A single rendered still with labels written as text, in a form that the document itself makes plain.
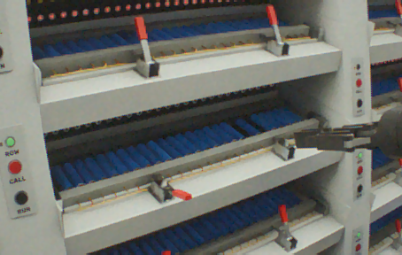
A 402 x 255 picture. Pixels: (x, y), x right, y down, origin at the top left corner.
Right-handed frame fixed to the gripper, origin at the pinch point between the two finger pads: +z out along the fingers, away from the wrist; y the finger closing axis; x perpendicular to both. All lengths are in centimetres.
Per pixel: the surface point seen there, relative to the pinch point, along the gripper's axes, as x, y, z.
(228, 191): -5.5, -15.0, 7.2
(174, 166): 0.6, -22.3, 10.3
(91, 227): -3.9, -39.9, 6.8
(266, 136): 1.0, -1.5, 10.8
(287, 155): -2.7, -1.0, 6.6
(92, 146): 6.5, -32.1, 20.0
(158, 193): -2.2, -27.7, 7.5
